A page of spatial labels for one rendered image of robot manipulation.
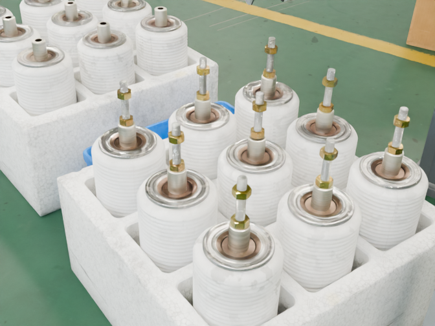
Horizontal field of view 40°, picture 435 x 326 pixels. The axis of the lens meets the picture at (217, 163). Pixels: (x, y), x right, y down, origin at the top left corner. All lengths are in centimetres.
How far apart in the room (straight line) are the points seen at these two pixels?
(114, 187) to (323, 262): 28
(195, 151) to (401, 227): 28
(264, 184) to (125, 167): 17
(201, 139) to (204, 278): 25
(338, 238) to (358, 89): 86
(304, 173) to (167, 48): 40
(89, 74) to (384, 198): 56
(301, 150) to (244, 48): 87
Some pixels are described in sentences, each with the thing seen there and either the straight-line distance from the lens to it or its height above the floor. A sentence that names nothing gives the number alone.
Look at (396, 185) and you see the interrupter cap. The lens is 75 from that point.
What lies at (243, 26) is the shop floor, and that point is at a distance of 179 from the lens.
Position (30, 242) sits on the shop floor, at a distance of 105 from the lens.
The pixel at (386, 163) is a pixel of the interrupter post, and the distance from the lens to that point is 76.
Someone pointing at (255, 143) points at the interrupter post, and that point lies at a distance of 74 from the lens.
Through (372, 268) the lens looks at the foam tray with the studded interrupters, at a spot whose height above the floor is 18.
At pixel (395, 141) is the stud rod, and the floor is 30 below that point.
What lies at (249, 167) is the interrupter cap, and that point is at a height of 25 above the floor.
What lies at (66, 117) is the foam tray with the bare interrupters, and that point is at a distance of 101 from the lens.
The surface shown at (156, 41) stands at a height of 24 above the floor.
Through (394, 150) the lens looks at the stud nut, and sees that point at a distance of 75.
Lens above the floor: 69
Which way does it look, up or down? 35 degrees down
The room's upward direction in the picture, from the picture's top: 2 degrees clockwise
